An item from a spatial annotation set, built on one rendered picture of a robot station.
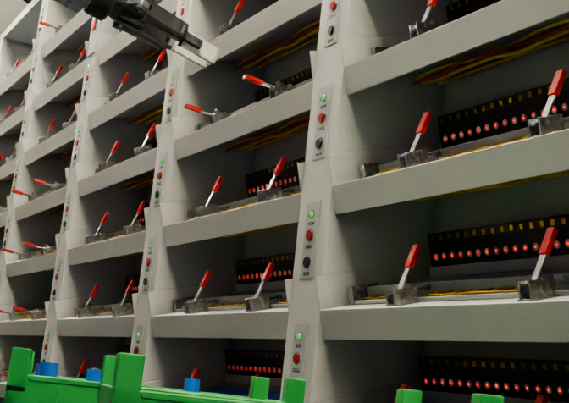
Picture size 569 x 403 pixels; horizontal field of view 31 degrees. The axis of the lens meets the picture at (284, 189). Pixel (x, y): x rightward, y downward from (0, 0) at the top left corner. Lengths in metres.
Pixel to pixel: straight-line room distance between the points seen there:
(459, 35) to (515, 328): 0.42
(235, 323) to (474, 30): 0.72
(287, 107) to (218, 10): 0.62
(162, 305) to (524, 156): 1.14
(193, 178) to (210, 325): 0.45
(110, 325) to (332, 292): 0.97
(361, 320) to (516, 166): 0.35
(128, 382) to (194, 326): 1.23
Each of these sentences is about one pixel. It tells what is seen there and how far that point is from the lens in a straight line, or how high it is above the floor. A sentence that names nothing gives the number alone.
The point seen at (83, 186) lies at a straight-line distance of 2.84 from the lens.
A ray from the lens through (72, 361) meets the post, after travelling 2.86.
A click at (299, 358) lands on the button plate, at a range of 1.57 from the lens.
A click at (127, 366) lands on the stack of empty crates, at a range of 0.75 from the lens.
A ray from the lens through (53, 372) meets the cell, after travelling 1.08.
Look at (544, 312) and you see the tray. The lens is 1.16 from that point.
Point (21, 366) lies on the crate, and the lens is 1.05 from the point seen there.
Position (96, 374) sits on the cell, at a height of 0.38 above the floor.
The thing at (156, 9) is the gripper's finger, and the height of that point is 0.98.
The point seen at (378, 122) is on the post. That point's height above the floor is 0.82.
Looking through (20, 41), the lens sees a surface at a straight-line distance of 4.41.
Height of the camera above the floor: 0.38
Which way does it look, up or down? 11 degrees up
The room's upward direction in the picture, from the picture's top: 6 degrees clockwise
